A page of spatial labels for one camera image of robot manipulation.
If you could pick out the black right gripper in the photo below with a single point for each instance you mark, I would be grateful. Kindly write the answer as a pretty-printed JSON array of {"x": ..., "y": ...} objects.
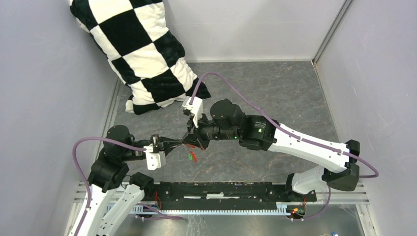
[{"x": 191, "y": 138}]

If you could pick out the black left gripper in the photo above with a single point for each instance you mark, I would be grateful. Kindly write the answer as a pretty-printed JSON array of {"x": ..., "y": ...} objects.
[{"x": 168, "y": 144}]

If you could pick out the silver keyring with red tool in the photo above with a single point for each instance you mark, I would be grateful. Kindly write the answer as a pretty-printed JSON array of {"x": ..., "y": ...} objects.
[{"x": 189, "y": 148}]

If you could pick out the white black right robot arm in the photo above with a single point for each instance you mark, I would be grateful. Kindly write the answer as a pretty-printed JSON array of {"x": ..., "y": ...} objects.
[{"x": 335, "y": 168}]

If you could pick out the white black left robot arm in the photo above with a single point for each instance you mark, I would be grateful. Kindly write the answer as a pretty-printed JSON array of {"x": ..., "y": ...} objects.
[{"x": 107, "y": 174}]

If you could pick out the black white checkered pillow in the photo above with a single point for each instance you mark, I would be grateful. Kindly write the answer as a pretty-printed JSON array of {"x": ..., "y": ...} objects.
[{"x": 141, "y": 50}]

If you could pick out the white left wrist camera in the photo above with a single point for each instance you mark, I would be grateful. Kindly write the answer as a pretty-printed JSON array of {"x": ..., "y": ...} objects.
[{"x": 154, "y": 159}]

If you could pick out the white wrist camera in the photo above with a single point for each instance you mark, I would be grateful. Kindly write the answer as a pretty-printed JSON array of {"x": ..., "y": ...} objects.
[
  {"x": 154, "y": 159},
  {"x": 194, "y": 110}
]

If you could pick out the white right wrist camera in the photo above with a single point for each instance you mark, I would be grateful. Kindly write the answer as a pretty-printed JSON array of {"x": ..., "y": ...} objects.
[{"x": 194, "y": 110}]

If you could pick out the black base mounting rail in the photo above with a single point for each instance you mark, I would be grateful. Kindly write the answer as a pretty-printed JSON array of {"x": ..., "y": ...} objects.
[{"x": 223, "y": 195}]

